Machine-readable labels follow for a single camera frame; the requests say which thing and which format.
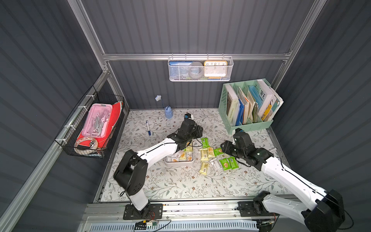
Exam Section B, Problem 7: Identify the green cookie packet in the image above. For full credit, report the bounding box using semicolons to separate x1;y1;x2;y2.
228;157;239;170
219;158;231;171

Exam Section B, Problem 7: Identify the silver cookie packet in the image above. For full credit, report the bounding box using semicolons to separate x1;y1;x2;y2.
210;158;222;171

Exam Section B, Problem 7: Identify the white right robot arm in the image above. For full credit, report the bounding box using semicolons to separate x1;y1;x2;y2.
220;130;345;232

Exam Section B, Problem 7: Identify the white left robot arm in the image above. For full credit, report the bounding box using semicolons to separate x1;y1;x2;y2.
113;119;203;211

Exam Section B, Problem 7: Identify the white storage box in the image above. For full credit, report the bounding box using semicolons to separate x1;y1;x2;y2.
164;146;195;167

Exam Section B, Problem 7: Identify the blue box in basket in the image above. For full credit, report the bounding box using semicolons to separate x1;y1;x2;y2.
168;61;192;80

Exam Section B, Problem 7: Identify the pale yellow cookie packet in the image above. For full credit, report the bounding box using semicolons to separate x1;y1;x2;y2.
179;151;187;161

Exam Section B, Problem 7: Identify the blue spray bottle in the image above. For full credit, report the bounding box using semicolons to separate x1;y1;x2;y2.
155;95;173;119

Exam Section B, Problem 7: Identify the blue folder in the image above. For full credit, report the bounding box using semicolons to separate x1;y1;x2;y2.
235;98;245;126

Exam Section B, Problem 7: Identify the white cookie packet front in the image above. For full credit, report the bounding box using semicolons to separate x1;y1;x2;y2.
168;155;180;162

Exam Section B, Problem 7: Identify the blue white marker pen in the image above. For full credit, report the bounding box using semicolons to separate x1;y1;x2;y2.
146;121;152;136

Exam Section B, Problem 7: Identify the mint green file organizer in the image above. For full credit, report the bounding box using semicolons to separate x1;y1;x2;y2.
218;79;283;134

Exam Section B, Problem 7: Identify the yellow illustrated book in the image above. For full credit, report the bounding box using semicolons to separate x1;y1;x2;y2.
261;102;272;121

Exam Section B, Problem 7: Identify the beige paper stack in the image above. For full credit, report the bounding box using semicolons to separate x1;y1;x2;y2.
237;87;255;125

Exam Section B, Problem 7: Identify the pale green workspace book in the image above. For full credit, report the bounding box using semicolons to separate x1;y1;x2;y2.
226;84;239;126

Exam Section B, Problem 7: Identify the white illustrated book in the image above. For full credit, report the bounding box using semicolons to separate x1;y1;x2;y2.
256;79;284;121

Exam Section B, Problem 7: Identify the grey tape roll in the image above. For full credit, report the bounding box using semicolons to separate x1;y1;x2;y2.
188;61;204;80

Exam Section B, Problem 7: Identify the yellow white clock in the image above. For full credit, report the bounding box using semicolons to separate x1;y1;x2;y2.
204;61;228;78

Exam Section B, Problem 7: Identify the red cloth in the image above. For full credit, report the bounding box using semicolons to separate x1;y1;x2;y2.
76;101;124;150

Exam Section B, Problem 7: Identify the pink plastic tool case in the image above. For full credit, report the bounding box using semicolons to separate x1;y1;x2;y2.
81;103;113;138

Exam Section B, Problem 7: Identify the clear tape dispenser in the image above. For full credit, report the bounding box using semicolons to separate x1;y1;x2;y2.
74;137;99;150

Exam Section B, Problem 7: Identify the white wire wall basket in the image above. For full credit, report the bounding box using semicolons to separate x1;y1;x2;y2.
168;55;234;82

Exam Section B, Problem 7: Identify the black wire wall basket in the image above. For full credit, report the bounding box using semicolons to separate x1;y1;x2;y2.
55;87;125;159

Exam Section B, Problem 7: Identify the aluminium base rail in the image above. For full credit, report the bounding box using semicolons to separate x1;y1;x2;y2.
83;197;317;224

